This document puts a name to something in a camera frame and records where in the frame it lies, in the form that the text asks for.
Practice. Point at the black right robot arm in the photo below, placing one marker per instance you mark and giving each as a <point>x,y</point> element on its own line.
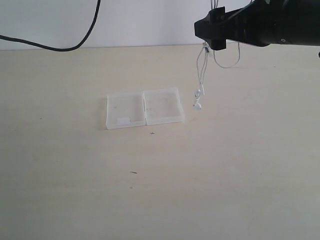
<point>301,23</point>

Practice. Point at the clear plastic hinged case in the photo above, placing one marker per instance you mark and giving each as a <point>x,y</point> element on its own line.
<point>146,108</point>

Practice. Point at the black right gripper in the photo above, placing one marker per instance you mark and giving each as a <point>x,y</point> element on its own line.
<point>258,24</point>

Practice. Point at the white wired earphones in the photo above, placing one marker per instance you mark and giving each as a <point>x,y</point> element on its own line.
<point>201,72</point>

